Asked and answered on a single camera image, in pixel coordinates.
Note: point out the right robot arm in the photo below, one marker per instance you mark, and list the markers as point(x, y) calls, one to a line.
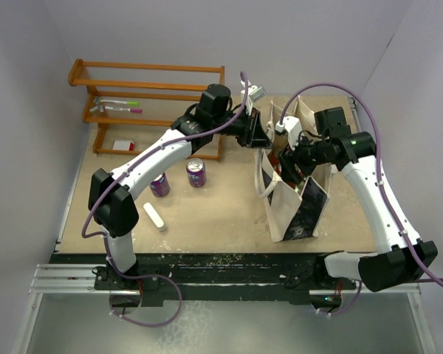
point(400, 253)

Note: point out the white tube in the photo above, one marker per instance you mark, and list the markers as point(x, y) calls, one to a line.
point(154, 216)

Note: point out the purple soda can left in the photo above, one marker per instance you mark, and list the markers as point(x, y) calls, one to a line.
point(160, 186)

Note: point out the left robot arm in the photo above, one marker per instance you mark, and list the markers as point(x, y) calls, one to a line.
point(113, 194)

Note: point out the purple soda can right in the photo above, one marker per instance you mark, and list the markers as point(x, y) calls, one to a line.
point(196, 171)

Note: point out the red white box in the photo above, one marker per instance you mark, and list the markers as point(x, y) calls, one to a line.
point(123, 145)

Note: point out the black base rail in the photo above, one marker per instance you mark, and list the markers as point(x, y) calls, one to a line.
point(295, 278)

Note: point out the red cola can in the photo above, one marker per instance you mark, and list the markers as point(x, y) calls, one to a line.
point(288, 174)

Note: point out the canvas tote bag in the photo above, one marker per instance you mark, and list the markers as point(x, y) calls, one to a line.
point(293, 211)

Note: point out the wooden shelf rack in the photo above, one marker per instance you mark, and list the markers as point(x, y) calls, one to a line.
point(117, 81)

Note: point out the purple soda can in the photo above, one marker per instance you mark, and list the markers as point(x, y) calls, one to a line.
point(160, 186)
point(196, 171)

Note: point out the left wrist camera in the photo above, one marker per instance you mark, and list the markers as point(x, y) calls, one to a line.
point(253, 94)

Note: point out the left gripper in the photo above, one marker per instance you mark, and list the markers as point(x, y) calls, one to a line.
point(253, 134)

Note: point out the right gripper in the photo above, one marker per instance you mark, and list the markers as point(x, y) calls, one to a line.
point(288, 159)

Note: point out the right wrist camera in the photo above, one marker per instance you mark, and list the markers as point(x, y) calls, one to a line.
point(291, 127)

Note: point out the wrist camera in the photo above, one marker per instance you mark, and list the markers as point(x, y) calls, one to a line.
point(291, 127)
point(253, 94)

